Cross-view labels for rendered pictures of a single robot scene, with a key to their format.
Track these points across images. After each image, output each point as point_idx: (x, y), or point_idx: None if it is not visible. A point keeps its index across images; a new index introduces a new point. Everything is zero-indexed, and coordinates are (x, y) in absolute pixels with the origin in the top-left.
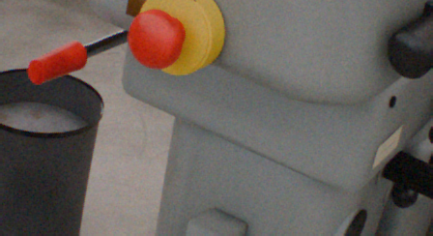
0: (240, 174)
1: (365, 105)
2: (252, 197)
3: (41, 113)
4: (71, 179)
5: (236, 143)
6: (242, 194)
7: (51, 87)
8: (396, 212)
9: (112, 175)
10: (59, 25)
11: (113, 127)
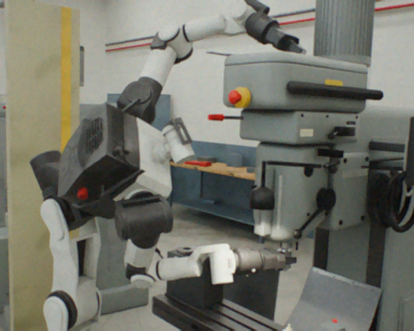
0: (271, 154)
1: (292, 115)
2: (274, 159)
3: None
4: (266, 292)
5: (266, 140)
6: (272, 160)
7: None
8: (334, 179)
9: (293, 309)
10: None
11: (295, 292)
